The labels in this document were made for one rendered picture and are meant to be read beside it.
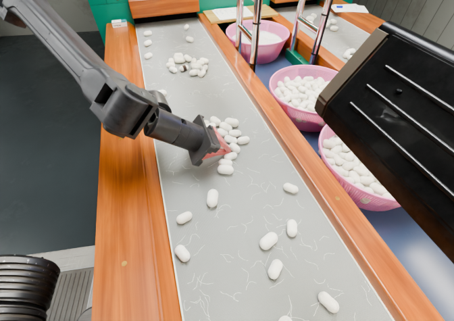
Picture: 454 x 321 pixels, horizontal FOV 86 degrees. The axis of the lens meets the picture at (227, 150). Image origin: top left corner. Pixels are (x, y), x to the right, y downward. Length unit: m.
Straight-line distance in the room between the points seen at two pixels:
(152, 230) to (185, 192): 0.11
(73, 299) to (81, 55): 0.59
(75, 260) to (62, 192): 0.88
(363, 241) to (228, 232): 0.23
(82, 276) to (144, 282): 0.40
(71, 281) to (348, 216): 0.70
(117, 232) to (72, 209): 1.11
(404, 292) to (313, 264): 0.13
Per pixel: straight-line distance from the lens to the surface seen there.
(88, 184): 1.65
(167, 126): 0.45
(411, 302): 0.50
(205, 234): 0.48
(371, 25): 1.37
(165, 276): 0.45
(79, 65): 0.50
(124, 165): 0.58
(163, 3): 1.26
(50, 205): 1.67
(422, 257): 0.66
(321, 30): 0.96
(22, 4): 0.65
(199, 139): 0.49
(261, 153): 0.60
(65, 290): 0.83
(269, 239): 0.46
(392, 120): 0.19
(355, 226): 0.51
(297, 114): 0.72
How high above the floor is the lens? 1.18
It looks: 47 degrees down
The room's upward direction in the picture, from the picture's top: straight up
